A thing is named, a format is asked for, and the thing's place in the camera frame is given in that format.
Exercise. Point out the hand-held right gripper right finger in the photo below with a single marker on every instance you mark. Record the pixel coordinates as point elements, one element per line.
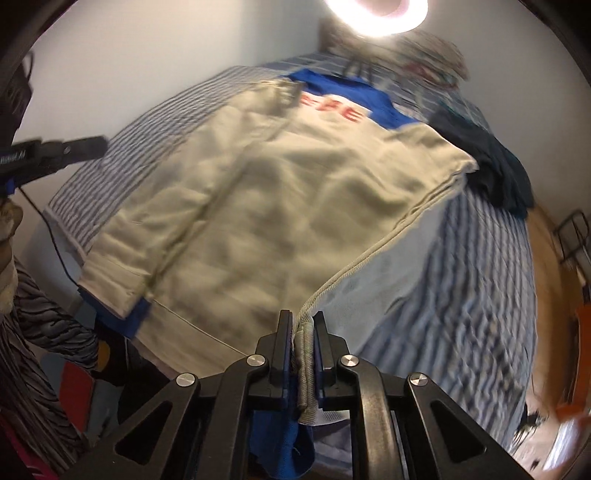
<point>322,360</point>

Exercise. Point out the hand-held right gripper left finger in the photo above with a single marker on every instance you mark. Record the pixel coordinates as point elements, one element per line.
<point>281,355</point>

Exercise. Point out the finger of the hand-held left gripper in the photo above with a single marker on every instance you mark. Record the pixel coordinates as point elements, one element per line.
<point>83,147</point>

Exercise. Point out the cream and blue jacket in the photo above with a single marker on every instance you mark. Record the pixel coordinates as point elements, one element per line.
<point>277,207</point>

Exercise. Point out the person's left hand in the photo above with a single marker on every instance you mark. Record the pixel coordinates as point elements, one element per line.
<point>8,217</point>

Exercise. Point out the blue striped bed sheet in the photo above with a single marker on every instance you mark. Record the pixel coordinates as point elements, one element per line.
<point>461,286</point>

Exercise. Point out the person's grey striped clothing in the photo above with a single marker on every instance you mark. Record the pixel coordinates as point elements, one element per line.
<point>41,346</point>

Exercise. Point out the colourful printed cloth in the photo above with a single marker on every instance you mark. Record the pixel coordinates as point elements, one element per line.
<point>76,397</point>

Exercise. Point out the dark navy garment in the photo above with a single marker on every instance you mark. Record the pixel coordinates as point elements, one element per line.
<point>498,170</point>

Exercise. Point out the folded floral quilt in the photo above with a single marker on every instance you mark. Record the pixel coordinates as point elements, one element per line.
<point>429,60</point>

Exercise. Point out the black metal frame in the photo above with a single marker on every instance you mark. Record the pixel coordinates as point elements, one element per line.
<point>570,230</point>

